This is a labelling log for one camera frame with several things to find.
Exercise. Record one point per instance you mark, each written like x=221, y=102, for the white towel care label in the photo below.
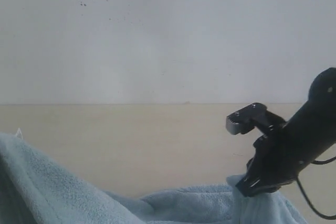
x=19, y=134

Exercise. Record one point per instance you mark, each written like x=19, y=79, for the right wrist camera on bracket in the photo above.
x=255, y=115

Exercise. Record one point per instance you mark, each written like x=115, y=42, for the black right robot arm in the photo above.
x=312, y=127

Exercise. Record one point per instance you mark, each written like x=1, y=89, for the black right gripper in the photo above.
x=275, y=164

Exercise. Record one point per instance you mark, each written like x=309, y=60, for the light blue fluffy towel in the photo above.
x=35, y=189

